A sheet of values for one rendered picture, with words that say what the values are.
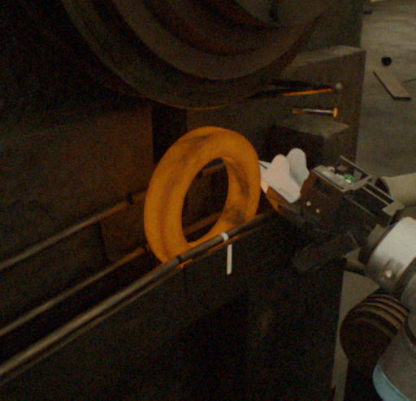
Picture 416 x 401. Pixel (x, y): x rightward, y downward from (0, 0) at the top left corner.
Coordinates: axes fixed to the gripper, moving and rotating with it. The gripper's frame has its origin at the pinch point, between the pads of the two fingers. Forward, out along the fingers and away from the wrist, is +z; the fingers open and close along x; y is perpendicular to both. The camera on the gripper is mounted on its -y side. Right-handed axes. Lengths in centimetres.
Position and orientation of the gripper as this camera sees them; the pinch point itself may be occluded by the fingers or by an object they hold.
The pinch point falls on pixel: (261, 171)
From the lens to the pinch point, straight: 86.2
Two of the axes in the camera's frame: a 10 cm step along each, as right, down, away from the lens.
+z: -6.9, -5.5, 4.8
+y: 2.2, -7.9, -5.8
